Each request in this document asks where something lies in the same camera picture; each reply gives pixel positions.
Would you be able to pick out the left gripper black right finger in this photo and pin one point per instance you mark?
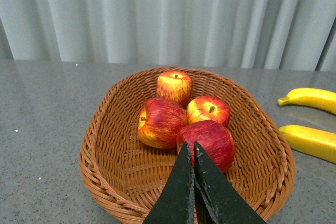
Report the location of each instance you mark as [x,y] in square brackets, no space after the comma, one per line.
[216,200]

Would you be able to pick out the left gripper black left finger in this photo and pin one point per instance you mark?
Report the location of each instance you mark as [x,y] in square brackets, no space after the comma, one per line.
[177,200]

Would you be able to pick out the red apple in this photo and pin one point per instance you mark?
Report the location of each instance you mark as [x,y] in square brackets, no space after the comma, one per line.
[215,139]

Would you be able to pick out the yellow-red apple at back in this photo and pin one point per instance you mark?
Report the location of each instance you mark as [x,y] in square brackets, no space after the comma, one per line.
[174,86]

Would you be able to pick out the large yellow banana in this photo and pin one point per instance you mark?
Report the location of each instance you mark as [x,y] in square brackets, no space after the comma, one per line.
[314,142]

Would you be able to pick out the red apple lying sideways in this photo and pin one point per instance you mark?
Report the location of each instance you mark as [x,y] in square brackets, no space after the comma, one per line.
[159,123]

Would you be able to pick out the red-yellow apple, stem up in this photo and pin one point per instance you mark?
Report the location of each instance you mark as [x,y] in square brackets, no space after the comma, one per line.
[208,108]

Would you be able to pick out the curved yellow banana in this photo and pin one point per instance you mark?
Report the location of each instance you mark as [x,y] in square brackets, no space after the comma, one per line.
[312,97]

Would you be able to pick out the grey pleated curtain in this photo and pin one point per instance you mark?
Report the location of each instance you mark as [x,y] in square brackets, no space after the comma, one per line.
[269,34]

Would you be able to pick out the brown wicker basket, left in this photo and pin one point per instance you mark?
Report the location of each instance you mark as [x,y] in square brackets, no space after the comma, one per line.
[126,177]

